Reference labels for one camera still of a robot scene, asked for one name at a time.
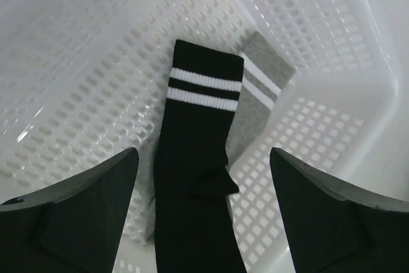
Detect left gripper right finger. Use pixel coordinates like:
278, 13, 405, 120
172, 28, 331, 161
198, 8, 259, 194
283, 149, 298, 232
270, 148, 408, 272

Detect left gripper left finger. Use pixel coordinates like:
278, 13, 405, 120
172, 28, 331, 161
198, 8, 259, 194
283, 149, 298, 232
1, 148, 139, 272

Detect grey sock white stripes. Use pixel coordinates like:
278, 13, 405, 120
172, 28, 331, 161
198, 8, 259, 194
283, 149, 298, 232
145, 33, 295, 238

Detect white plastic laundry basket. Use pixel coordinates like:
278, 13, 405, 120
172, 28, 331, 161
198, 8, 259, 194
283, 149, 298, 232
1, 0, 408, 272

